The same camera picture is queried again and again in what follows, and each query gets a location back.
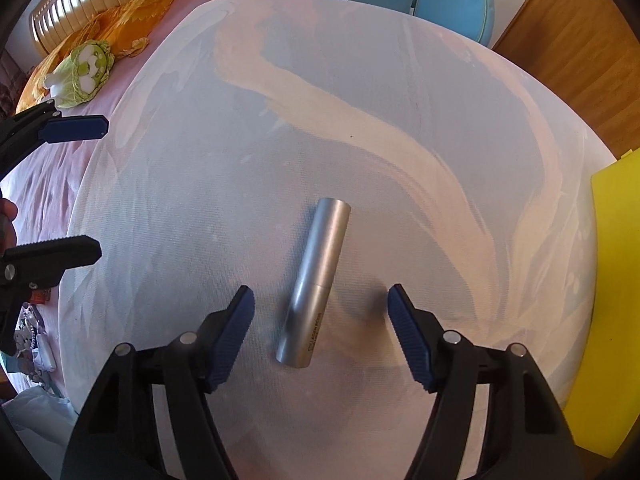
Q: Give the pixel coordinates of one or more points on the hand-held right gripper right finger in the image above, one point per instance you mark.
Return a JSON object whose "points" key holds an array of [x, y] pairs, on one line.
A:
{"points": [[407, 337]]}

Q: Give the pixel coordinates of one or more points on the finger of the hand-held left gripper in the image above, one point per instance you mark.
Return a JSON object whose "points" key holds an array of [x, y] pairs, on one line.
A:
{"points": [[60, 255], [75, 128]]}

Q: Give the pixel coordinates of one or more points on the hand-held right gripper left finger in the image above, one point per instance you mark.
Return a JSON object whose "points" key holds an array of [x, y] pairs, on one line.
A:
{"points": [[232, 332]]}

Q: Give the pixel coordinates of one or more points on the silver cosmetic tube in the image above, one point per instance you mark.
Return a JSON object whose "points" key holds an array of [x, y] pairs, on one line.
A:
{"points": [[315, 280]]}

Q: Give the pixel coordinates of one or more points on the yellow plastic box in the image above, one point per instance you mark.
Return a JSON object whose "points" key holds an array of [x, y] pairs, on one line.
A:
{"points": [[615, 285]]}

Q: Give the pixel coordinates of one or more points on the person's left hand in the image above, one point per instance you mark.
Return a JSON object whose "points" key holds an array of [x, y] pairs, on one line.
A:
{"points": [[6, 220]]}

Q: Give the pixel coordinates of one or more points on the red packet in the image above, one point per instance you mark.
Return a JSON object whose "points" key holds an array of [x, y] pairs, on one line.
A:
{"points": [[41, 297]]}

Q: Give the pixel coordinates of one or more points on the pink bed sheet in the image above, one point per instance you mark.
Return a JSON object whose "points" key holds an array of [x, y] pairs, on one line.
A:
{"points": [[65, 175]]}

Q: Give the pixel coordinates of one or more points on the green cabbage plush toy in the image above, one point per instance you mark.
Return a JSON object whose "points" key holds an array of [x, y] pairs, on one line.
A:
{"points": [[85, 70]]}

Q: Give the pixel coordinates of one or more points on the purple patterned curtain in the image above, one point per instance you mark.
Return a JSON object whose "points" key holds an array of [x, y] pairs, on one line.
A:
{"points": [[7, 85]]}

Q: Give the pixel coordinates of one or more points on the orange floral pillow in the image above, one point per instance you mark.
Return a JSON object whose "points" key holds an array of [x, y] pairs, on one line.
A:
{"points": [[125, 15]]}

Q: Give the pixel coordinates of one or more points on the pale blue cloth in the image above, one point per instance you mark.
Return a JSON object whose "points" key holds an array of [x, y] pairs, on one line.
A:
{"points": [[35, 410]]}

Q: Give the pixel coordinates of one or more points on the brown wooden wardrobe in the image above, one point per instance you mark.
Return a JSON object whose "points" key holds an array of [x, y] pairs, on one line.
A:
{"points": [[575, 50]]}

